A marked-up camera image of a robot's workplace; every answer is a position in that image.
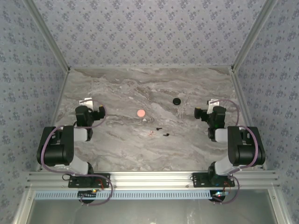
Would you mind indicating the black earbud charging case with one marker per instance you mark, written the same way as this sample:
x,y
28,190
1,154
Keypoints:
x,y
177,101

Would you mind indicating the pink earbud charging case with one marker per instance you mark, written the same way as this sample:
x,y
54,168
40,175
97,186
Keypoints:
x,y
140,113

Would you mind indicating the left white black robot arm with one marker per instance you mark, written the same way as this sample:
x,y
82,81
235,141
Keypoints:
x,y
53,151

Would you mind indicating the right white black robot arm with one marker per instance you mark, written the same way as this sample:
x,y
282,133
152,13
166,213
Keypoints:
x,y
245,151

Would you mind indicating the small black controller board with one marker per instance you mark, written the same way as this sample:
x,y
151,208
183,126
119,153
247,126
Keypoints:
x,y
218,195
87,194

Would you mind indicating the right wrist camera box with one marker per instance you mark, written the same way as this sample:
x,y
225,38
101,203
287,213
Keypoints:
x,y
211,103

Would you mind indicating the aluminium table side rail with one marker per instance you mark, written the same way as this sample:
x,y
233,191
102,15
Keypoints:
x,y
61,93
243,98

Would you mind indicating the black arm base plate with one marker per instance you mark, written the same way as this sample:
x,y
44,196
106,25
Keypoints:
x,y
102,178
199,180

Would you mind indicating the aluminium frame cross rail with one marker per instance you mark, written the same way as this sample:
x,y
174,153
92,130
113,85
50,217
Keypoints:
x,y
149,178

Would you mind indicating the aluminium frame corner post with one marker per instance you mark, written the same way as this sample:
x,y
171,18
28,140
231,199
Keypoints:
x,y
253,38
47,38

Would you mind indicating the aluminium lower frame leg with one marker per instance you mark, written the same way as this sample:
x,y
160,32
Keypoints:
x,y
279,205
23,205

